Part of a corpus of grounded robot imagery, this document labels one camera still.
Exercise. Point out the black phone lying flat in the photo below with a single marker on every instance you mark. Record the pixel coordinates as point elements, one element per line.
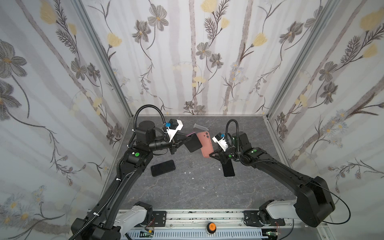
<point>163,168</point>

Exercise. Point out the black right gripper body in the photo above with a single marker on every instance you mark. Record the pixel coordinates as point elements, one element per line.
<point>225,155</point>

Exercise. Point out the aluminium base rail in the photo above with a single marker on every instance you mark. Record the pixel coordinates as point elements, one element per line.
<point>224,224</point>

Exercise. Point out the pink phone case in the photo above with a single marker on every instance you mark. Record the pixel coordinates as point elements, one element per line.
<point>206,142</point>

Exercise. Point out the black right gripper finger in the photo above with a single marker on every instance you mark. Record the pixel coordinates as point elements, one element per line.
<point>218,151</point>
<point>220,157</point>

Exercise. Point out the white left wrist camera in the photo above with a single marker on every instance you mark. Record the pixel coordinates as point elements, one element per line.
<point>171,127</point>

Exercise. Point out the phone with pink case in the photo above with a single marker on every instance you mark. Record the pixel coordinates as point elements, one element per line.
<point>193,143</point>

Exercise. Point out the black phone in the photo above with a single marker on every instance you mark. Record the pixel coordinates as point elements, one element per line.
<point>228,169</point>
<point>163,168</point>

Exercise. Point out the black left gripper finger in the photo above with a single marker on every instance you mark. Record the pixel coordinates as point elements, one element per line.
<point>181,143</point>
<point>186,136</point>

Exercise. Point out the orange emergency stop button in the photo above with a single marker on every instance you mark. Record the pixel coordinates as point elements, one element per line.
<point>211,228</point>

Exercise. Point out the clear plastic tube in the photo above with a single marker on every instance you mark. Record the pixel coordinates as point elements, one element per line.
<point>199,127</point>

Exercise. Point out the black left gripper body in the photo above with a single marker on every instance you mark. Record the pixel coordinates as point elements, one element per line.
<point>172,144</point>

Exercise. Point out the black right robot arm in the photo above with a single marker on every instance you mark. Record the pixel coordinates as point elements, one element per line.
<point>313,203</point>

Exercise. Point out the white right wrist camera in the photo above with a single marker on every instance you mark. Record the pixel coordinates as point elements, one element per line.
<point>220,139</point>

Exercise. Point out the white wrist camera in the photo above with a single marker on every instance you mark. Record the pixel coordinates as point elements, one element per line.
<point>171,127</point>
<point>220,139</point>

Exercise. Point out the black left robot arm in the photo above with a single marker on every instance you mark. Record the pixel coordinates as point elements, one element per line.
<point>101,222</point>

